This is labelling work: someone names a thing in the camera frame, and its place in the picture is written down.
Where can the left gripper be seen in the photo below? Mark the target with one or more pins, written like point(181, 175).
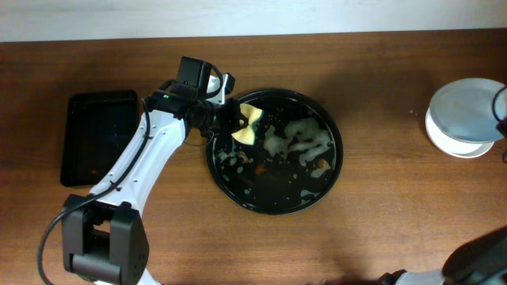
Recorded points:
point(228, 119)

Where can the yellow sponge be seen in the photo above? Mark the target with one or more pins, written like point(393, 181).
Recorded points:
point(246, 135)

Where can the white plate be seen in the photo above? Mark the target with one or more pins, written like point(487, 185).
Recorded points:
point(452, 146)

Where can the light blue plate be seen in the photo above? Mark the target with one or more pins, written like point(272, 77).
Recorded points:
point(469, 110)

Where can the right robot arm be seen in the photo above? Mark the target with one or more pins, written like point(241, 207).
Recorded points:
point(481, 261)

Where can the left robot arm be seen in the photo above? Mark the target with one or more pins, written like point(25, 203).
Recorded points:
point(104, 240)

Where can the black round tray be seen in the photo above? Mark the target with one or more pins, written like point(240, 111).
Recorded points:
point(294, 162)

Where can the black rectangular tray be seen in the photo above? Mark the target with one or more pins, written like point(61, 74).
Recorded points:
point(99, 127)

